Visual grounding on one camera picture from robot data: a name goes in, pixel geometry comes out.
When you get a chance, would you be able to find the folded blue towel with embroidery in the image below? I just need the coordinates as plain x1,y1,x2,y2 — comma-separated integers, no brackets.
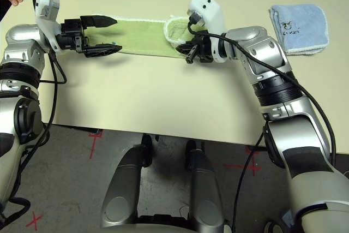
268,3,330,56

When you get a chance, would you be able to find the grey power adapter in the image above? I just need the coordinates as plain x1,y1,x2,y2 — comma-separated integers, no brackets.
282,208,294,225

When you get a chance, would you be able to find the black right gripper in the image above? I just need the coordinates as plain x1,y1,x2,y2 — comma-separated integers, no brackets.
176,34,219,64

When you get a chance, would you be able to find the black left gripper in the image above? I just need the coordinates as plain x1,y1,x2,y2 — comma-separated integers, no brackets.
56,14,122,58

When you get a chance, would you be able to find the short black left wrist cable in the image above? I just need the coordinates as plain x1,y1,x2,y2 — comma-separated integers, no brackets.
39,52,68,85

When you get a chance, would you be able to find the hanging black right elbow cable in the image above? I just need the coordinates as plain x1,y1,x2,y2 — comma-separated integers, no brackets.
233,132,267,227

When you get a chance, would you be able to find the long black right arm cable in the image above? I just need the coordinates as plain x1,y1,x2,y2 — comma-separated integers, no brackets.
187,16,336,163

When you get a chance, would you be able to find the green towel with white trim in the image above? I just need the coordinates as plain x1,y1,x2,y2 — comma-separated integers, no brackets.
94,14,195,59

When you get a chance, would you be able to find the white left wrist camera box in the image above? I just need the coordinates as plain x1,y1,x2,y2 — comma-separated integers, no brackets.
34,0,65,53

